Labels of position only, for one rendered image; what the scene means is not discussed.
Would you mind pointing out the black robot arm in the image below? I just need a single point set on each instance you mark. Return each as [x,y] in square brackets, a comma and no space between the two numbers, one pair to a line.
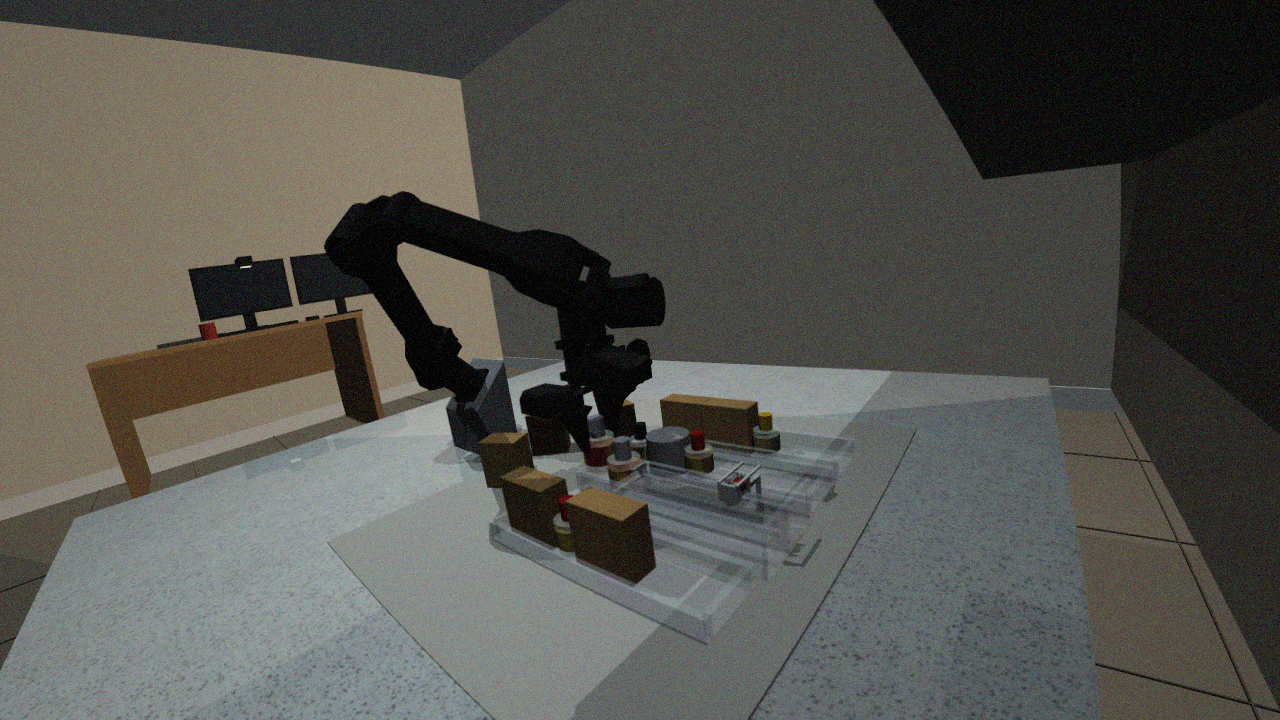
[543,265]

